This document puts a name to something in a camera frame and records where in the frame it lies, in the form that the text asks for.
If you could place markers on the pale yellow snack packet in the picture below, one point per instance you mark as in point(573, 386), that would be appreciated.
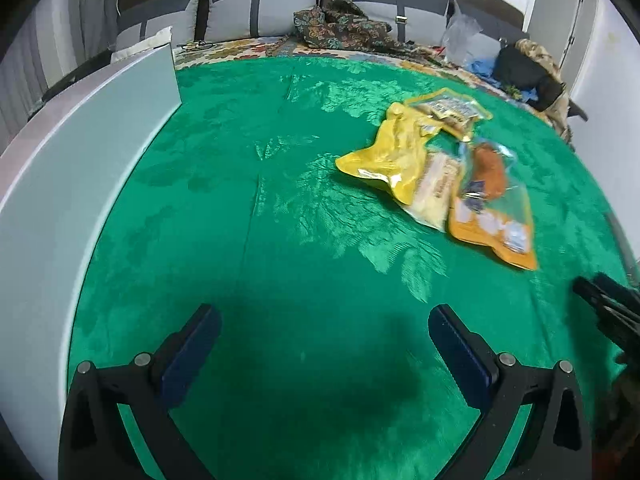
point(437, 190)

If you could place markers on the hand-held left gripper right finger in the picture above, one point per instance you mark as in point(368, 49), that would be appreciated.
point(457, 355)

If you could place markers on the green patterned blanket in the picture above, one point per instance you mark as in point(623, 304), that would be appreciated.
point(300, 235)

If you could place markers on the eyeglasses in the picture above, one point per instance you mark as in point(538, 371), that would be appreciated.
point(195, 45)

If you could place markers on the orange drumstick snack packet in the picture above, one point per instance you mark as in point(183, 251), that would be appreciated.
point(492, 230)

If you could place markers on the yellow foil snack packet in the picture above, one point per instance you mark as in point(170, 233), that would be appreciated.
point(395, 155)

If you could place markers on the yellow-bordered clear peanut packet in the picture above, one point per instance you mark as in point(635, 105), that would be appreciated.
point(450, 107)

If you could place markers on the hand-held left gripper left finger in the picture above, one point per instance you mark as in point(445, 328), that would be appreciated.
point(192, 355)

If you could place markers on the black bag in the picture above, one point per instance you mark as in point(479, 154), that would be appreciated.
point(525, 70)

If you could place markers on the white door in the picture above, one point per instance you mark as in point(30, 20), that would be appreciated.
point(560, 35)

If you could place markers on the grey curtain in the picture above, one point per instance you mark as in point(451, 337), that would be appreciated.
point(45, 25)

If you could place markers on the black chair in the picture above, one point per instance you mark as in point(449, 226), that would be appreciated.
point(577, 110)

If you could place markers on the dark floral crumpled blanket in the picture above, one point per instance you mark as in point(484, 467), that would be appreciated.
point(345, 30)

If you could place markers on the white cardboard box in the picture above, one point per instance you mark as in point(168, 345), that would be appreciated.
point(65, 210)

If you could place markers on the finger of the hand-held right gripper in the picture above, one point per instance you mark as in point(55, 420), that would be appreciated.
point(610, 295)

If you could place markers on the clear plastic bag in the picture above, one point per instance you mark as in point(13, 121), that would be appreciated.
point(460, 35)

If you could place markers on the dark cloth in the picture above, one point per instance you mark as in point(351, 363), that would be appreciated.
point(75, 77)

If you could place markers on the blue cloth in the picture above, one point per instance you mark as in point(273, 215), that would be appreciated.
point(480, 67)

